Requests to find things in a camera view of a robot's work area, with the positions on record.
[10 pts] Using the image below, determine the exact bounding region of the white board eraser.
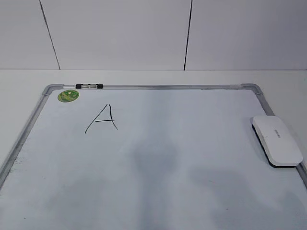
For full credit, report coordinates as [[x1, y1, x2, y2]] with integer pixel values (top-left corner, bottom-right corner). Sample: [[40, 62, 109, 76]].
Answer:
[[252, 115, 303, 168]]

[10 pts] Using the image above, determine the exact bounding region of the round green magnet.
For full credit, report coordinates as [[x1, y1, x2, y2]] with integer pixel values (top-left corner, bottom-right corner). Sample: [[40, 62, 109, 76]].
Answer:
[[58, 90, 79, 103]]

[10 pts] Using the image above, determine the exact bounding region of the white board with grey frame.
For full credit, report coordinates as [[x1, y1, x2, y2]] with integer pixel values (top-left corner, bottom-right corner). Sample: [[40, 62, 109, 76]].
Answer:
[[0, 84, 307, 230]]

